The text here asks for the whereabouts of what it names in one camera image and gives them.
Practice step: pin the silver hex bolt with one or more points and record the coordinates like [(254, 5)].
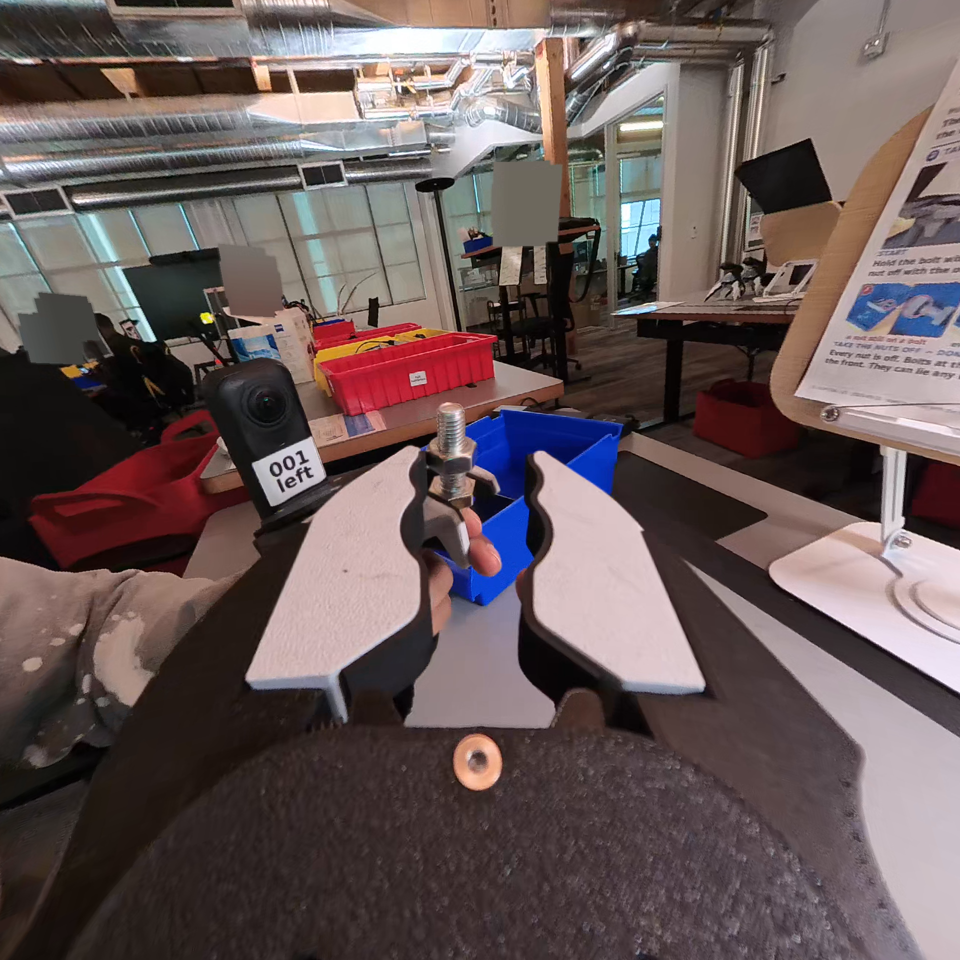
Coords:
[(451, 420)]

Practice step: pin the black jacket yellow print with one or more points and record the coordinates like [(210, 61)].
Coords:
[(150, 375)]

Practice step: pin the wooden poster board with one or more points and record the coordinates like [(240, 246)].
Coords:
[(817, 300)]

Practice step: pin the person's right hand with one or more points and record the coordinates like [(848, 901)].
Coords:
[(522, 585)]

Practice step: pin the large black panel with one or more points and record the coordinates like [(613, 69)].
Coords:
[(60, 450)]

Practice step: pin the white tablet stand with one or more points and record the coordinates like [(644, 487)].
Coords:
[(793, 277)]

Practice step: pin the white tissue box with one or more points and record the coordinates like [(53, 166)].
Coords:
[(292, 337)]

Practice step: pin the blue plastic bin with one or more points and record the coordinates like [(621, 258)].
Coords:
[(570, 450)]

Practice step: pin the red box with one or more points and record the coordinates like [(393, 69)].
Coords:
[(742, 420), (937, 495)]

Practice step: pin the white stand rod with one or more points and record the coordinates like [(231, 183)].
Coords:
[(894, 495)]

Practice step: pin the small wooden board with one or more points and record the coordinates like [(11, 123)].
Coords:
[(799, 232)]

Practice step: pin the black standing desk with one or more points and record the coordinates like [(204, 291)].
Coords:
[(555, 255)]

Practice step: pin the person's left forearm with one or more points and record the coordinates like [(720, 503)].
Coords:
[(90, 645)]

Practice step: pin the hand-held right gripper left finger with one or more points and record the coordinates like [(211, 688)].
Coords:
[(345, 585)]

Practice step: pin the black wall screen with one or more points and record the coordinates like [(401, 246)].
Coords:
[(165, 300)]

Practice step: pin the small black panel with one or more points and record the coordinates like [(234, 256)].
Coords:
[(784, 176)]

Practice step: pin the yellow plastic bin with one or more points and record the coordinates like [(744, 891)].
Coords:
[(326, 360)]

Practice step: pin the black rectangular device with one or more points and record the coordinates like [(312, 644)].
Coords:
[(600, 420)]

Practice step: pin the slim silver ventilation duct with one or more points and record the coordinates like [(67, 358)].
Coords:
[(187, 187)]

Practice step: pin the wooden desk black legs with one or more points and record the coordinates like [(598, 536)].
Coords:
[(705, 311)]

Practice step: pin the small black vent grille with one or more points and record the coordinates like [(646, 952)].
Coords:
[(37, 202), (322, 175)]

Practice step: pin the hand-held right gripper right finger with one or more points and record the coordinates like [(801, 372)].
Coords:
[(607, 585)]

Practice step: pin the black silver desk tools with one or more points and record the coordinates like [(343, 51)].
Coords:
[(731, 281)]

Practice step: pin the wooden support post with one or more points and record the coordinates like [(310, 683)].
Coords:
[(553, 112)]

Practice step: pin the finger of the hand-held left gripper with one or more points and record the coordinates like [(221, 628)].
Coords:
[(454, 532), (484, 481)]

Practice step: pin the blue white wipes canister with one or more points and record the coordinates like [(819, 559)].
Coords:
[(253, 346)]

